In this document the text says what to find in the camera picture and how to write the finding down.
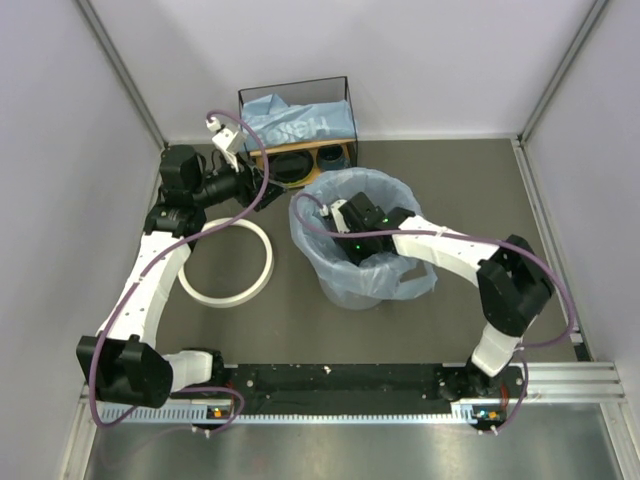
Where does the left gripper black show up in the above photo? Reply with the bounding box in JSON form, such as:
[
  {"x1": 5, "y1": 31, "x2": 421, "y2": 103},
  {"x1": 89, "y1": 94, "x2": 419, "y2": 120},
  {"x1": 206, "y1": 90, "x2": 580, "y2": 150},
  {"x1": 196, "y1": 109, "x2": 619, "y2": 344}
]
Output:
[{"x1": 191, "y1": 149, "x2": 287, "y2": 211}]

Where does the light blue trash bag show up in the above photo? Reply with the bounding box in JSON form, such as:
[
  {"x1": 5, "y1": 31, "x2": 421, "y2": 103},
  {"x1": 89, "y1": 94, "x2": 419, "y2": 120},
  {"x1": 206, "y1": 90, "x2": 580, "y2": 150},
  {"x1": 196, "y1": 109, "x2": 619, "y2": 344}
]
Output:
[
  {"x1": 241, "y1": 94, "x2": 356, "y2": 147},
  {"x1": 289, "y1": 167, "x2": 437, "y2": 301}
]

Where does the white grey trash bin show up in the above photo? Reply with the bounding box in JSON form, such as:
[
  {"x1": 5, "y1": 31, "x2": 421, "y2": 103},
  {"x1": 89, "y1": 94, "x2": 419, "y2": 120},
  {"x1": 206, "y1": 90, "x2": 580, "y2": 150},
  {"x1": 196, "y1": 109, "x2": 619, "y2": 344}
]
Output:
[{"x1": 317, "y1": 269, "x2": 398, "y2": 311}]

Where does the white trash bin rim ring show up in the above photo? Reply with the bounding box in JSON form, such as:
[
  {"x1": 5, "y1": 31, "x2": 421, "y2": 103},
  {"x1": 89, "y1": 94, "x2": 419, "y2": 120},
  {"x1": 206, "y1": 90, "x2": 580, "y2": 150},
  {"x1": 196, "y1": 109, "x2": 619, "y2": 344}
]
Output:
[{"x1": 177, "y1": 216, "x2": 275, "y2": 309}]

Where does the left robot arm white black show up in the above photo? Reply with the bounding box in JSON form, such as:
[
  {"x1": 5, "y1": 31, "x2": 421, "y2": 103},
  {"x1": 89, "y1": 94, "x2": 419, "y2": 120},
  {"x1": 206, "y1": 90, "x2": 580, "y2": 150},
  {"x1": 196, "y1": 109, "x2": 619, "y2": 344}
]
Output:
[{"x1": 76, "y1": 145, "x2": 286, "y2": 408}]

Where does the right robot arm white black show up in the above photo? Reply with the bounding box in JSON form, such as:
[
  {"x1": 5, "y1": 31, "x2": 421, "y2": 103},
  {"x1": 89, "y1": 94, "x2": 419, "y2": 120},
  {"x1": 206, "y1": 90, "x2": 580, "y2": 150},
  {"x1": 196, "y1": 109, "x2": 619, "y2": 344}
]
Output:
[{"x1": 326, "y1": 193, "x2": 555, "y2": 401}]

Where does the black plate green rim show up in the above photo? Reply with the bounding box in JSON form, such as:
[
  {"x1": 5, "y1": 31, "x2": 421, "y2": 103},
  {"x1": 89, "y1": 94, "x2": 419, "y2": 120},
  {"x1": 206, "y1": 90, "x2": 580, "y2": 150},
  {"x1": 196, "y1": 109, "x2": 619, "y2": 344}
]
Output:
[{"x1": 269, "y1": 150, "x2": 314, "y2": 185}]

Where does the dark blue mug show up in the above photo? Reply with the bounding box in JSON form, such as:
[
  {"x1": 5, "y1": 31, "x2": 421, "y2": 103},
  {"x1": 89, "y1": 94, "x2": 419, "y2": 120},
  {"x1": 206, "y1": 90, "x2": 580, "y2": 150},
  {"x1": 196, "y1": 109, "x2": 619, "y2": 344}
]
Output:
[{"x1": 316, "y1": 144, "x2": 350, "y2": 171}]

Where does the black wire wooden shelf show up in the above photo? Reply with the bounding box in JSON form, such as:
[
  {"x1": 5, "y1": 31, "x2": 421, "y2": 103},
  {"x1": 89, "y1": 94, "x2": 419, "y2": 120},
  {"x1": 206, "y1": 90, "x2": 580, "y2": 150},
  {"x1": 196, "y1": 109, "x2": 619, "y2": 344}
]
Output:
[{"x1": 238, "y1": 75, "x2": 359, "y2": 189}]

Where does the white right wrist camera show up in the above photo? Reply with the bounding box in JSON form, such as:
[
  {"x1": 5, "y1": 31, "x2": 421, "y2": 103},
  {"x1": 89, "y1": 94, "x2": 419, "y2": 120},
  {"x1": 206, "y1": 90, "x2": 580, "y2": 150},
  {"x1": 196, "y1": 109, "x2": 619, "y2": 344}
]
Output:
[{"x1": 320, "y1": 199, "x2": 350, "y2": 234}]

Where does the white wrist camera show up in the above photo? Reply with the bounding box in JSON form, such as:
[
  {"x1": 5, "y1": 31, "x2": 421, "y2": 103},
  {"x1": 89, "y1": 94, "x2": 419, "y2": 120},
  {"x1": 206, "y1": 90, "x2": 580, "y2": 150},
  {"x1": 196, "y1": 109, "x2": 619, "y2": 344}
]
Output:
[
  {"x1": 206, "y1": 116, "x2": 247, "y2": 173},
  {"x1": 320, "y1": 199, "x2": 350, "y2": 234}
]

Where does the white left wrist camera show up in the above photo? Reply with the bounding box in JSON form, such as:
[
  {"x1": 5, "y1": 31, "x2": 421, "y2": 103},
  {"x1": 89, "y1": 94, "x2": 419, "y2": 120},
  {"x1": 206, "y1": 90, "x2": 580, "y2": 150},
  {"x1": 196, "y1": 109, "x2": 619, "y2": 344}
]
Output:
[{"x1": 206, "y1": 116, "x2": 247, "y2": 173}]

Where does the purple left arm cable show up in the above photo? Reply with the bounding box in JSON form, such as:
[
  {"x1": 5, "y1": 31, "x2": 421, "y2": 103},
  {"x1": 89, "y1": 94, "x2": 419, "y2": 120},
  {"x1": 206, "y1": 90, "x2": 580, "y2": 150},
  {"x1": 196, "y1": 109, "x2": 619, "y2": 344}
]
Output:
[{"x1": 87, "y1": 108, "x2": 272, "y2": 436}]

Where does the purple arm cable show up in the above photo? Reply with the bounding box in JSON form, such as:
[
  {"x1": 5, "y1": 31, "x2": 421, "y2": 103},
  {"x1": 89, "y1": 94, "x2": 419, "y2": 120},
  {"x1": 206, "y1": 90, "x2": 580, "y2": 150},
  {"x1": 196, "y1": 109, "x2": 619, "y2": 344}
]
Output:
[
  {"x1": 291, "y1": 193, "x2": 579, "y2": 436},
  {"x1": 87, "y1": 108, "x2": 272, "y2": 436}
]

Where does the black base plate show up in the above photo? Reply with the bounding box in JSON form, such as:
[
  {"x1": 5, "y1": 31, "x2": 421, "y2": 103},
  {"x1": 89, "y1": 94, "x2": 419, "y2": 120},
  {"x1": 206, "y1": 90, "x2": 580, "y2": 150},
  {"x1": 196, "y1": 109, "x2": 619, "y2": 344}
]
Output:
[{"x1": 169, "y1": 362, "x2": 526, "y2": 415}]

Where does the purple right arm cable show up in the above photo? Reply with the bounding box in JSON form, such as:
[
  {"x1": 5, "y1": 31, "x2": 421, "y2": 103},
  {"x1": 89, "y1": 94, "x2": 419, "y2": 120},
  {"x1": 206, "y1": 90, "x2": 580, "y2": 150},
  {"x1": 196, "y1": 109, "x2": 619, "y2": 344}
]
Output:
[{"x1": 291, "y1": 193, "x2": 579, "y2": 436}]

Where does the slotted grey cable duct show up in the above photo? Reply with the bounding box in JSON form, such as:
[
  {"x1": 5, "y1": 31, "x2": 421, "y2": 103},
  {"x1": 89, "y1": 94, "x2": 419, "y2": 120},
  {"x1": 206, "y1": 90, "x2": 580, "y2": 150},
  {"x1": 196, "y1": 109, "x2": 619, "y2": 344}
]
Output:
[{"x1": 101, "y1": 399, "x2": 506, "y2": 428}]

